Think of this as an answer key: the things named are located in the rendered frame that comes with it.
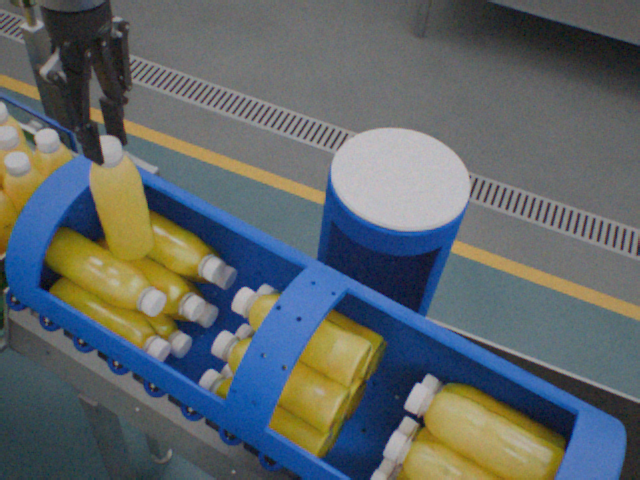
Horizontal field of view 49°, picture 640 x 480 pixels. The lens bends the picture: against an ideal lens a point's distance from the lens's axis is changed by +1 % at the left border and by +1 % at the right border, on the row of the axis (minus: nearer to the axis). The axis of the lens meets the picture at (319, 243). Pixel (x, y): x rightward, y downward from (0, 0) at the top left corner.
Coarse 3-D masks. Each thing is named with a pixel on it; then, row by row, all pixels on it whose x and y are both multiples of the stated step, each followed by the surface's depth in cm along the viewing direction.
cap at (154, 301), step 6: (150, 294) 106; (156, 294) 106; (162, 294) 106; (144, 300) 105; (150, 300) 105; (156, 300) 105; (162, 300) 107; (144, 306) 105; (150, 306) 105; (156, 306) 106; (162, 306) 108; (150, 312) 105; (156, 312) 107
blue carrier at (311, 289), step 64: (64, 192) 103; (256, 256) 119; (64, 320) 105; (320, 320) 94; (384, 320) 112; (192, 384) 97; (256, 384) 92; (384, 384) 115; (512, 384) 105; (256, 448) 99; (384, 448) 112; (576, 448) 85
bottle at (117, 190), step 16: (128, 160) 98; (96, 176) 96; (112, 176) 96; (128, 176) 97; (96, 192) 98; (112, 192) 97; (128, 192) 98; (144, 192) 103; (96, 208) 102; (112, 208) 99; (128, 208) 100; (144, 208) 103; (112, 224) 102; (128, 224) 102; (144, 224) 104; (112, 240) 105; (128, 240) 104; (144, 240) 106; (128, 256) 107; (144, 256) 108
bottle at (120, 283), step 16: (64, 240) 108; (80, 240) 109; (48, 256) 108; (64, 256) 107; (80, 256) 107; (96, 256) 107; (112, 256) 108; (64, 272) 108; (80, 272) 107; (96, 272) 106; (112, 272) 106; (128, 272) 106; (96, 288) 106; (112, 288) 105; (128, 288) 105; (144, 288) 106; (112, 304) 107; (128, 304) 106
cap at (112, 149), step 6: (102, 138) 96; (108, 138) 96; (114, 138) 96; (102, 144) 95; (108, 144) 95; (114, 144) 95; (120, 144) 95; (108, 150) 94; (114, 150) 94; (120, 150) 95; (108, 156) 94; (114, 156) 94; (120, 156) 96; (108, 162) 95
